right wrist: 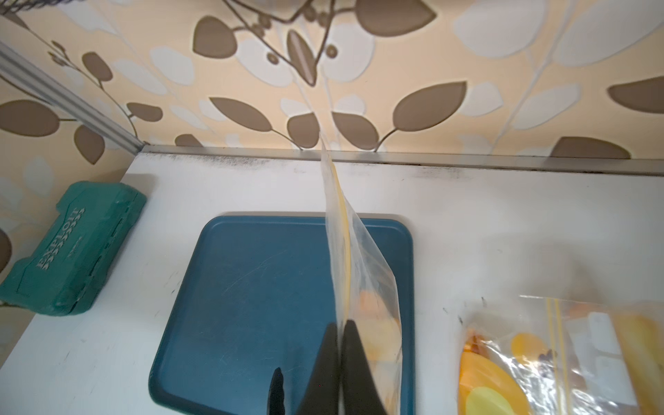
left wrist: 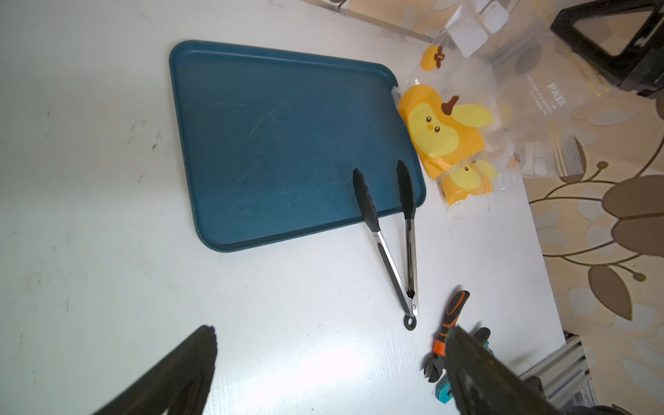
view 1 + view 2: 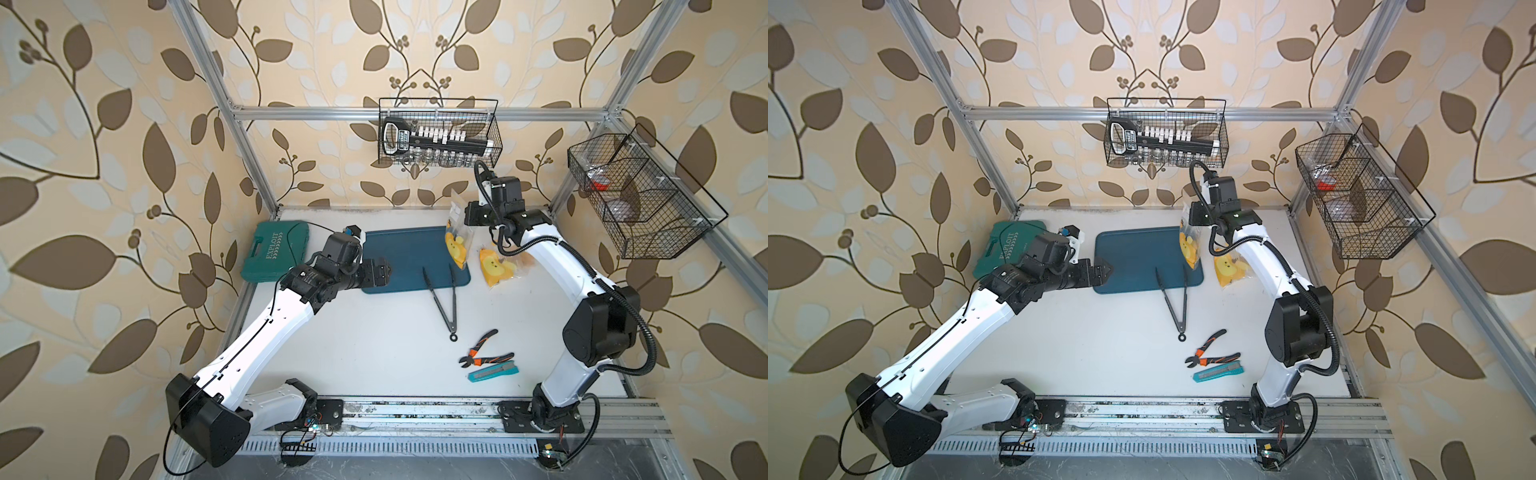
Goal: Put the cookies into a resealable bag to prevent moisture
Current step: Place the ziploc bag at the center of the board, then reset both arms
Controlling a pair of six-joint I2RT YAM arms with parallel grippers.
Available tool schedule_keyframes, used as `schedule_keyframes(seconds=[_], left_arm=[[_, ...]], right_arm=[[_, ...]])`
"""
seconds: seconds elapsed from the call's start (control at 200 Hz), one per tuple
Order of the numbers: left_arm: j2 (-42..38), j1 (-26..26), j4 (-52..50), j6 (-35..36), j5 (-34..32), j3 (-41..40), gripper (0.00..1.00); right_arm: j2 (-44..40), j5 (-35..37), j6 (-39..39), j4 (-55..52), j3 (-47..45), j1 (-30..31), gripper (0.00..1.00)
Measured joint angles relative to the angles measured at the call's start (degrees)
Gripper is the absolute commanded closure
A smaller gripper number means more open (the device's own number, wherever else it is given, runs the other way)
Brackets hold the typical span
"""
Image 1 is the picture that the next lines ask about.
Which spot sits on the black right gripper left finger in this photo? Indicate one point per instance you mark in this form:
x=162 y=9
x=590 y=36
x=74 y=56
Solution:
x=323 y=389

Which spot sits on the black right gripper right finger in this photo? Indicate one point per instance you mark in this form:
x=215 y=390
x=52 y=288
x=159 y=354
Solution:
x=360 y=395

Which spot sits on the black tongs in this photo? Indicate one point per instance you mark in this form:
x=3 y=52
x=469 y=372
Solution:
x=276 y=394

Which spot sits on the stack of duck bags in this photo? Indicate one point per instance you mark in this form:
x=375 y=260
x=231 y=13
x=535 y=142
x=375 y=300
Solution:
x=365 y=289

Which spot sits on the clear resealable duck bag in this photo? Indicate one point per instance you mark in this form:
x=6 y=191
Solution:
x=606 y=360

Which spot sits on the dark blue tray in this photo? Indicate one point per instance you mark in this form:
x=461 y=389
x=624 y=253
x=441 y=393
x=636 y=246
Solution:
x=256 y=298

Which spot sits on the green plastic tool case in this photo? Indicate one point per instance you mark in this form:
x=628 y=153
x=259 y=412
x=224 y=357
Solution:
x=70 y=266

